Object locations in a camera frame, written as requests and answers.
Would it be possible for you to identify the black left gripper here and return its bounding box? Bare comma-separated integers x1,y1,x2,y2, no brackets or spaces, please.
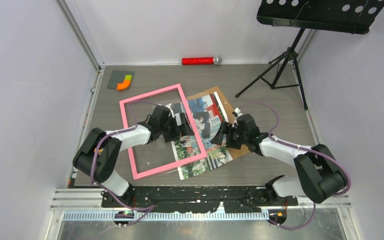
160,114,194,144

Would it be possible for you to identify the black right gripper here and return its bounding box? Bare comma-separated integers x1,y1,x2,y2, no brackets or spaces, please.
210,122,248,151

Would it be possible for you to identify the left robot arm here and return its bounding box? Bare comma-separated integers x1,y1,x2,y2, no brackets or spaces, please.
72,105,194,207

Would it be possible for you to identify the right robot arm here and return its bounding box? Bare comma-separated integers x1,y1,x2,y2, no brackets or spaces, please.
210,114,351,205

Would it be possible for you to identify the colourful anime photo print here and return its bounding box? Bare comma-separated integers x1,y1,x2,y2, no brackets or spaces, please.
171,91,233,180

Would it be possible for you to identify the red glitter microphone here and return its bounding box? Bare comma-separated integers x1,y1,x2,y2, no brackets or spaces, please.
181,55,222,66

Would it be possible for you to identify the orange curved toy block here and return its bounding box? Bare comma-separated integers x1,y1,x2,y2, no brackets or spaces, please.
115,79,132,91

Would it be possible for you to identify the green toy brick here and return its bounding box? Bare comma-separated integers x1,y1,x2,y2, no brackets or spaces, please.
124,74,132,82

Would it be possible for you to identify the grey building baseplate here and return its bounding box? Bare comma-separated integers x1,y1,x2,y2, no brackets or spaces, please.
107,70,135,90

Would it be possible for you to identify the black music stand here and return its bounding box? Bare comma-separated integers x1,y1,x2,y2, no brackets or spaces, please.
235,0,384,110

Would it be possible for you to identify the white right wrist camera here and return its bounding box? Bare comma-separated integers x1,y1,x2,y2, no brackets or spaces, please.
232,107,243,120

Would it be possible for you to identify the brown frame backing board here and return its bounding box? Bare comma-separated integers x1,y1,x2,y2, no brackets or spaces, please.
186,86,249,160

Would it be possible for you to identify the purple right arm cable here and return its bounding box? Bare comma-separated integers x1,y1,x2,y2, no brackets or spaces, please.
235,101,353,230

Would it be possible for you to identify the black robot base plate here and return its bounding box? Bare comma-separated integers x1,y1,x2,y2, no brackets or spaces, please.
100,185,299,215

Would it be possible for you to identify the aluminium rail frame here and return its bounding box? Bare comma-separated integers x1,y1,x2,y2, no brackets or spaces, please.
50,186,351,225

